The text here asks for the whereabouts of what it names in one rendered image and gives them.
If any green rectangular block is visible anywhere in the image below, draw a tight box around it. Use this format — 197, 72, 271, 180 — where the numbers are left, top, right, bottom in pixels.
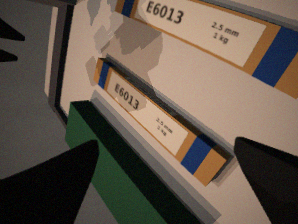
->
65, 100, 201, 224

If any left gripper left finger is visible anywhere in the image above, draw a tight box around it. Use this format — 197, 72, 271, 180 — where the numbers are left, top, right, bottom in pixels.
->
0, 140, 99, 224

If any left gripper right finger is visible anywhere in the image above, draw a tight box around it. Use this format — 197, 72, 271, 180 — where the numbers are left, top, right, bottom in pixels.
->
234, 137, 298, 224

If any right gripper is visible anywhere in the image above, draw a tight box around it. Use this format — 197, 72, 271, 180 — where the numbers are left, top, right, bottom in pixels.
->
0, 18, 25, 62

